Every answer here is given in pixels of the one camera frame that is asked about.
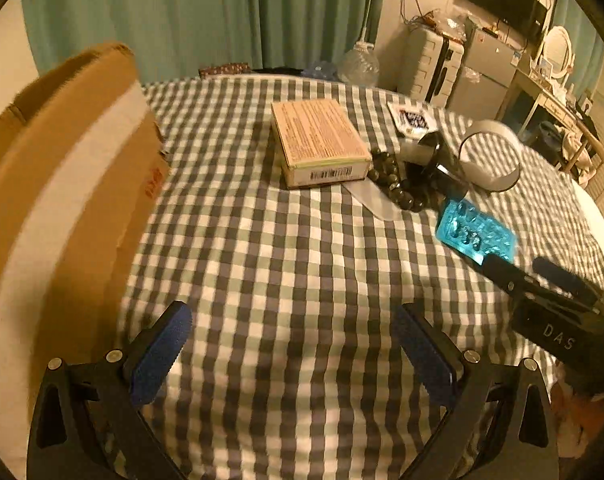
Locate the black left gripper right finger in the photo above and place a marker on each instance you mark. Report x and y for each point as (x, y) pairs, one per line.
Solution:
(521, 440)

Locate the beige rectangular paper box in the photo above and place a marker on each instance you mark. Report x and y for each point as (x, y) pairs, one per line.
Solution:
(318, 144)

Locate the small grey refrigerator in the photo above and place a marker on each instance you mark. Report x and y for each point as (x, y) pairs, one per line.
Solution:
(483, 79)

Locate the white dressing table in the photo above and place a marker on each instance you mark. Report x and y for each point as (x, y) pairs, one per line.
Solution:
(523, 83)

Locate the blue blister pill pack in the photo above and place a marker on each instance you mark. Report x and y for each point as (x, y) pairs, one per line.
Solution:
(463, 227)

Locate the white ring hoop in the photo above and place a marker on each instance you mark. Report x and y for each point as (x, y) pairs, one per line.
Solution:
(491, 156)

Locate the white oval mirror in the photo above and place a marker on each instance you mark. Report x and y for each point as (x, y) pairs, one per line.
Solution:
(556, 55)

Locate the dark glass jar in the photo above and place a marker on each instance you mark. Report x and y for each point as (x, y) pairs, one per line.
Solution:
(431, 172)

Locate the green curtain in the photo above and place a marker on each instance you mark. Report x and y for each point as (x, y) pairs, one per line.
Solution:
(177, 38)

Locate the patterned brown bag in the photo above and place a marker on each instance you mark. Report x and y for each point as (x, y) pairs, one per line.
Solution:
(225, 70)

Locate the large clear water bottle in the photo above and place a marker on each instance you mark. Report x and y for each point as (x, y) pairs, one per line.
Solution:
(359, 66)

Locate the wooden chair with clothes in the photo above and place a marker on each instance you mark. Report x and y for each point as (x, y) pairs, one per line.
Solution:
(559, 145)

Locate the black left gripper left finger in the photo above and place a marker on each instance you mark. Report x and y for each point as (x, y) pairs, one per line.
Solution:
(75, 402)

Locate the brown cardboard box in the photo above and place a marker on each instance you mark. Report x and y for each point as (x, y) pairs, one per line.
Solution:
(81, 166)

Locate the white suitcase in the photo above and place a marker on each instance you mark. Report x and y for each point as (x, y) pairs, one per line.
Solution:
(430, 66)

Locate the white card black print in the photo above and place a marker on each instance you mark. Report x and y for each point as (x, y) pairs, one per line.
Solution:
(411, 120)

